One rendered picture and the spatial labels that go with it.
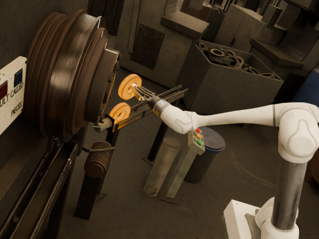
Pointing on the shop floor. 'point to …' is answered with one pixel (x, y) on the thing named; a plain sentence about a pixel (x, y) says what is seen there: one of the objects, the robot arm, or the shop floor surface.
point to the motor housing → (92, 179)
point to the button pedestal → (182, 168)
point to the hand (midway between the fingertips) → (131, 84)
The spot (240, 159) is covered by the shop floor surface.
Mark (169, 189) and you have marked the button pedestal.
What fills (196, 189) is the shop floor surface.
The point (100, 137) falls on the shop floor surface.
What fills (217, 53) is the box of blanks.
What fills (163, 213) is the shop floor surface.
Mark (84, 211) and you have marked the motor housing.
